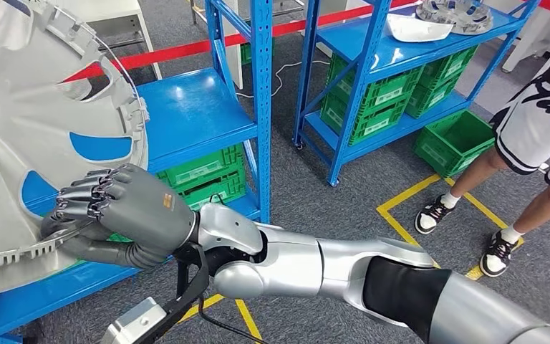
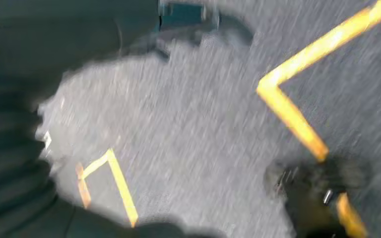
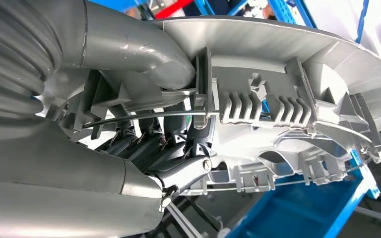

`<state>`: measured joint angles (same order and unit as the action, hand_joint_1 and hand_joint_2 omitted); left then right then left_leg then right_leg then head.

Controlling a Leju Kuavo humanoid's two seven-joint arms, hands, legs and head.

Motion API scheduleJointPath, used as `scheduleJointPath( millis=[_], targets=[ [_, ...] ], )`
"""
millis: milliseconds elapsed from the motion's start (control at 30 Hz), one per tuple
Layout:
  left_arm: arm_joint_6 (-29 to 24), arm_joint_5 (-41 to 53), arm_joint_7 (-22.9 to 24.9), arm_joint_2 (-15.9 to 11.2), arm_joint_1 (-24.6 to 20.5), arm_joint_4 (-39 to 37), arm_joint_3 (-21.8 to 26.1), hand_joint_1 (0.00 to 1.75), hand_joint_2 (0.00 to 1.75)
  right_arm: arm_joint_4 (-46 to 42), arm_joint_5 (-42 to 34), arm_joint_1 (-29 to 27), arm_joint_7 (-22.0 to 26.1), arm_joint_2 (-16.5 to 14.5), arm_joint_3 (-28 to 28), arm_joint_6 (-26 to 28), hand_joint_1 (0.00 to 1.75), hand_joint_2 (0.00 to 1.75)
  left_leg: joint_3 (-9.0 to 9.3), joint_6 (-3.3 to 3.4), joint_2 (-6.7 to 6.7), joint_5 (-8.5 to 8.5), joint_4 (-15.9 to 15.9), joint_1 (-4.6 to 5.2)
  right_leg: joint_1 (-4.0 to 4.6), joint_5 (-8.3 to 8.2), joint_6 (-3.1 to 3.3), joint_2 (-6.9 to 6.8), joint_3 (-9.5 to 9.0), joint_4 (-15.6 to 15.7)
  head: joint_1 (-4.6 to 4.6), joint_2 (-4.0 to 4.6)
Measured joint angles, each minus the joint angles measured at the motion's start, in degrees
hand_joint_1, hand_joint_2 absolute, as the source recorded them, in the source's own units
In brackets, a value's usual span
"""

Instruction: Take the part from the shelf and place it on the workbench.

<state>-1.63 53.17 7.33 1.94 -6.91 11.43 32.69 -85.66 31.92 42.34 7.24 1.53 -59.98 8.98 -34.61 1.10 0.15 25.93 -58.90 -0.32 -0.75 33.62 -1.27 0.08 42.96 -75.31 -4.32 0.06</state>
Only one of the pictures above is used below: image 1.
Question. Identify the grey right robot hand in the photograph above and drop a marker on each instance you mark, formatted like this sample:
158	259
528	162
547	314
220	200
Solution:
142	209

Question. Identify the silver plastic wheel cover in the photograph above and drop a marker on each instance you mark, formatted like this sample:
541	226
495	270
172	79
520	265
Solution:
28	142
464	19

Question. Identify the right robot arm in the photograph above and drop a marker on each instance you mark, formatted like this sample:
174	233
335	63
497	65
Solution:
294	266

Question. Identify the blue metal shelf rack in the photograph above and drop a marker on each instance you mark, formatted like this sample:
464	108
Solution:
189	109
389	50

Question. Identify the white plastic shell part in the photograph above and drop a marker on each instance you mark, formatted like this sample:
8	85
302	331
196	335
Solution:
417	31

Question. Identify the green plastic crate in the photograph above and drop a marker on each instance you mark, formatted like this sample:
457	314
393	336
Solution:
450	66
370	126
245	53
199	168
429	99
389	92
218	192
450	142

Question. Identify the red barrier tape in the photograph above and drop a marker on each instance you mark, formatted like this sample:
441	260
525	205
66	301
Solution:
185	50

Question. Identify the white panel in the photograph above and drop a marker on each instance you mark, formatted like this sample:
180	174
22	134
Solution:
236	71

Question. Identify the white table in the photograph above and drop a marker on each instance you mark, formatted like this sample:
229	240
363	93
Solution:
109	9

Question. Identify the person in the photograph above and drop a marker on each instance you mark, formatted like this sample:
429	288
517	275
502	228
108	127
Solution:
536	123

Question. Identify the white furniture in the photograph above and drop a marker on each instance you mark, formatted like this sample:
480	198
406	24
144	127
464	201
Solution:
540	38

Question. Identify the black camera bracket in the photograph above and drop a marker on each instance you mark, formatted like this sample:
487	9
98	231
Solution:
194	285

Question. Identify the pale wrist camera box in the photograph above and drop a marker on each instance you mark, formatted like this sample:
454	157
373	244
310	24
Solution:
132	323

